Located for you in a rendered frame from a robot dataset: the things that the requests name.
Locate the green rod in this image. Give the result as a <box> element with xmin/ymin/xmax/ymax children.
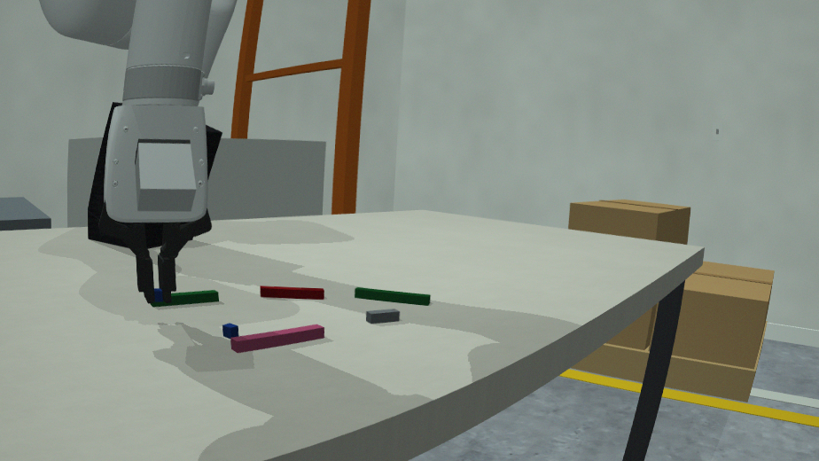
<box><xmin>150</xmin><ymin>290</ymin><xmax>219</xmax><ymax>307</ymax></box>
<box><xmin>355</xmin><ymin>287</ymin><xmax>431</xmax><ymax>306</ymax></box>

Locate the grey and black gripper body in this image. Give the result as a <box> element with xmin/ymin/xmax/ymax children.
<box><xmin>104</xmin><ymin>98</ymin><xmax>207</xmax><ymax>223</ymax></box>

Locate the pink rectangular rod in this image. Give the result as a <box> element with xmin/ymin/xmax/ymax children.
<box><xmin>230</xmin><ymin>324</ymin><xmax>324</xmax><ymax>353</ymax></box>

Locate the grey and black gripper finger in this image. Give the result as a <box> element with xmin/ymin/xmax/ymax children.
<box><xmin>98</xmin><ymin>202</ymin><xmax>155</xmax><ymax>303</ymax></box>
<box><xmin>158</xmin><ymin>210</ymin><xmax>212</xmax><ymax>303</ymax></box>

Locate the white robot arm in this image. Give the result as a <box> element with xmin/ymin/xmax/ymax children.
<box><xmin>39</xmin><ymin>0</ymin><xmax>237</xmax><ymax>212</ymax></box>

